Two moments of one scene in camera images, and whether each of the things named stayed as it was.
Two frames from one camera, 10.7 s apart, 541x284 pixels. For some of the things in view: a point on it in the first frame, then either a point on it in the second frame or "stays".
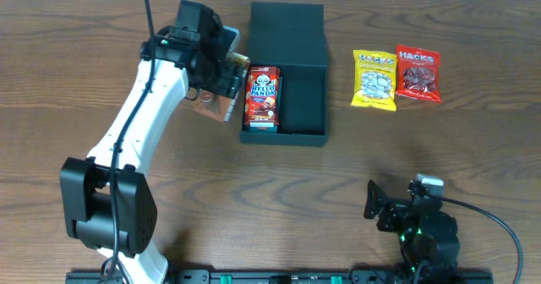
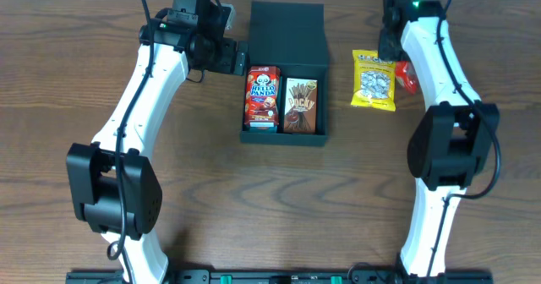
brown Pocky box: [215, 106] to [301, 101]
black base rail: [412, 276] stays
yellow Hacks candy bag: [374, 79] stays
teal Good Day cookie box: [263, 128] stays
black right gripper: [396, 208] to [385, 52]
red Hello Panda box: [262, 96] stays
